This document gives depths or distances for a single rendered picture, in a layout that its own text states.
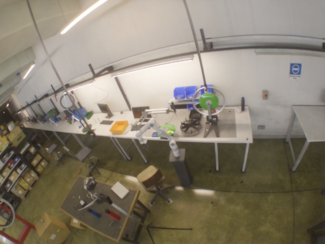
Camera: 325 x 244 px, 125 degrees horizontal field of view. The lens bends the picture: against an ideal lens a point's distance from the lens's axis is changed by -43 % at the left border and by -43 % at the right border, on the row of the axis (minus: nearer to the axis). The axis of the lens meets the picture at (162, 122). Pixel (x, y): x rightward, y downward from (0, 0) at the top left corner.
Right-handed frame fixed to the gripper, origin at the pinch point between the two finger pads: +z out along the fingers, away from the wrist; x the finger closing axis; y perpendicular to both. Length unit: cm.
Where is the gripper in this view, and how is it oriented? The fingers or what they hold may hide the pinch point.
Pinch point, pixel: (148, 149)
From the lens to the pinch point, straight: 234.4
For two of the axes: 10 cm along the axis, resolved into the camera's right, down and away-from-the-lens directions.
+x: -1.7, 6.2, -7.6
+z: 2.9, 7.7, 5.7
